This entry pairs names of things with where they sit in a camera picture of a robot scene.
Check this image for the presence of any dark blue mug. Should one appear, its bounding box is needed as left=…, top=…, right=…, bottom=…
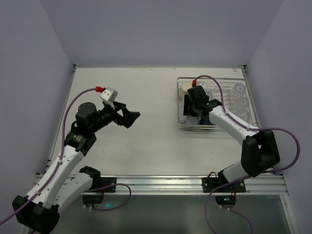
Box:
left=199, top=117, right=215, bottom=126

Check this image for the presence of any light blue mug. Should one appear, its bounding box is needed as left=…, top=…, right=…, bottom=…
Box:
left=181, top=116, right=200, bottom=126

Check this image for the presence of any cream brown ceramic cup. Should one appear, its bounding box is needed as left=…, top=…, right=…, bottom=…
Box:
left=197, top=82, right=208, bottom=90

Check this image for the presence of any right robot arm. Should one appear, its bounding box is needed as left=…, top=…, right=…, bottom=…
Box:
left=185, top=85, right=280, bottom=188

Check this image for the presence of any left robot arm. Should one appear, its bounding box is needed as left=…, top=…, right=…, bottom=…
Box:
left=12, top=102, right=140, bottom=234

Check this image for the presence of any left controller box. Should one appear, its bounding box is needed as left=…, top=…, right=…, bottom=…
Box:
left=82, top=194, right=103, bottom=208

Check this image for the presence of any controller box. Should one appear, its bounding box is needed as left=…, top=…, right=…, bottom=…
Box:
left=215, top=195, right=236, bottom=209
left=82, top=194, right=103, bottom=208

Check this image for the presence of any right controller box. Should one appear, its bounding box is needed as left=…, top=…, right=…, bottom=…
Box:
left=215, top=195, right=236, bottom=209

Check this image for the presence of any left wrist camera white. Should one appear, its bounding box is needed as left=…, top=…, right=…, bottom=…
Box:
left=99, top=87, right=118, bottom=110

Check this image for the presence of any wire dish rack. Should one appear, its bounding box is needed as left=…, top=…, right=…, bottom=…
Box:
left=176, top=77, right=259, bottom=132

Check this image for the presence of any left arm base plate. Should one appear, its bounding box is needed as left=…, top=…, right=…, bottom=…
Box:
left=86, top=176, right=117, bottom=193

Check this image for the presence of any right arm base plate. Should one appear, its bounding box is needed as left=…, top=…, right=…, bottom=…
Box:
left=201, top=177, right=247, bottom=193

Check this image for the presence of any aluminium mounting rail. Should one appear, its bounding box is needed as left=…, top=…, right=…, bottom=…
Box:
left=33, top=173, right=286, bottom=195

